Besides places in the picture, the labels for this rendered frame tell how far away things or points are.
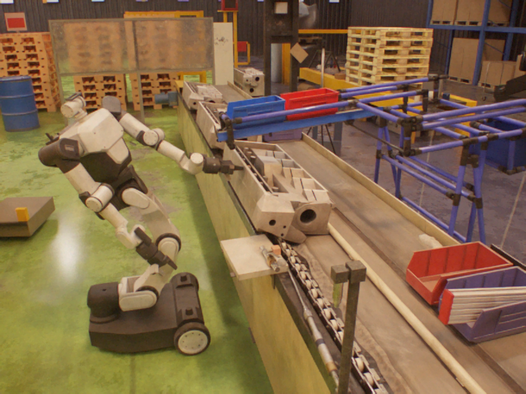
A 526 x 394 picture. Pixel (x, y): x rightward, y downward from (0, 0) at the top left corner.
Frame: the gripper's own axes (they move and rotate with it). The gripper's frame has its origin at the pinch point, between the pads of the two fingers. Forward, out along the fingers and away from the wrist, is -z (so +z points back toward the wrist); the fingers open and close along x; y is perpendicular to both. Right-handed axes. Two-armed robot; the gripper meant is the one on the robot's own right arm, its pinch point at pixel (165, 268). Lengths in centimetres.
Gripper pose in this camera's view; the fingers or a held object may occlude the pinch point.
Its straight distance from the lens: 228.9
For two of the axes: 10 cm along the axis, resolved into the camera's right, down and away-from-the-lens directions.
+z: -6.0, -7.2, -3.5
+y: 2.4, -5.8, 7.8
